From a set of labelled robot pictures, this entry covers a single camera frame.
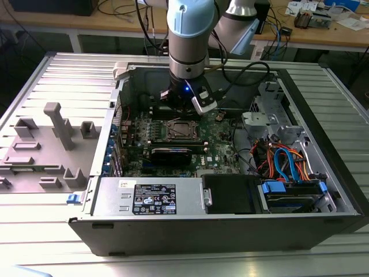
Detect silver CPU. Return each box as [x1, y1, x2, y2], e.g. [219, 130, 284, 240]
[172, 123, 193, 137]

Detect CPU socket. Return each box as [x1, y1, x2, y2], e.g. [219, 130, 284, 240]
[165, 119, 202, 141]

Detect black RAM slot white clips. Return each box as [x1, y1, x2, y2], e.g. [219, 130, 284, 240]
[151, 145, 209, 153]
[149, 140, 209, 147]

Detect green motherboard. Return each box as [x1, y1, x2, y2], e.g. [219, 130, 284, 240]
[120, 108, 242, 178]

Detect black graphics card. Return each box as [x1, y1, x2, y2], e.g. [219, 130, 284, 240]
[149, 146, 193, 167]

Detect blue card retainer clips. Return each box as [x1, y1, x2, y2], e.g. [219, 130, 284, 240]
[103, 122, 119, 176]

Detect silver power supply unit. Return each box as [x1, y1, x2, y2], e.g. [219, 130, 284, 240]
[91, 176, 206, 217]

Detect black rectangular box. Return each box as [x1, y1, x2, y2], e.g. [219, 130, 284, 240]
[254, 0, 271, 35]

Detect black drive bay box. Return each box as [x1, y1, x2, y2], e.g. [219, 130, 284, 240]
[201, 174, 263, 215]

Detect wooden desk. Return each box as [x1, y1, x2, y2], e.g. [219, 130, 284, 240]
[0, 0, 369, 55]

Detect finned heatsink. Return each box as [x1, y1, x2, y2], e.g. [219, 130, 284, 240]
[293, 10, 312, 29]

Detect black PC case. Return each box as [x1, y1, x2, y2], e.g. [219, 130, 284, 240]
[68, 59, 366, 257]

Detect white printed papers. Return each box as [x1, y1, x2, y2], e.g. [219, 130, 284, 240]
[285, 0, 319, 15]

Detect hard disk blue carrier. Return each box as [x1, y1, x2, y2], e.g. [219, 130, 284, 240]
[257, 178, 328, 214]

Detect grey circuit board device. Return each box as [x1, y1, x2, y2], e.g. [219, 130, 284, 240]
[310, 5, 332, 29]

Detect grey parts rack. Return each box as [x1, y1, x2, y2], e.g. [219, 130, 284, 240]
[0, 102, 103, 194]

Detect white paper sheets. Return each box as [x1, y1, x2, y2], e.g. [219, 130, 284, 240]
[336, 16, 369, 32]

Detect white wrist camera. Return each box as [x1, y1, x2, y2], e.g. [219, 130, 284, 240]
[191, 85, 219, 115]

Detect grey case latch handle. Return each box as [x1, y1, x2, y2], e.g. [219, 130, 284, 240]
[112, 62, 136, 81]

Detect silver drive cage bracket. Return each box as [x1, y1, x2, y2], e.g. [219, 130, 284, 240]
[241, 81, 307, 145]

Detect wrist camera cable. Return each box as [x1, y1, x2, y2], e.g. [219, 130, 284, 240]
[214, 61, 272, 100]

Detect blue network cable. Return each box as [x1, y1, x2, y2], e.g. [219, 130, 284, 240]
[270, 17, 286, 57]

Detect blue SATA cable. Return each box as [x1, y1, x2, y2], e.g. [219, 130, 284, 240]
[273, 147, 303, 182]

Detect orange wire bundle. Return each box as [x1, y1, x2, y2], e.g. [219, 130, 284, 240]
[250, 141, 311, 182]

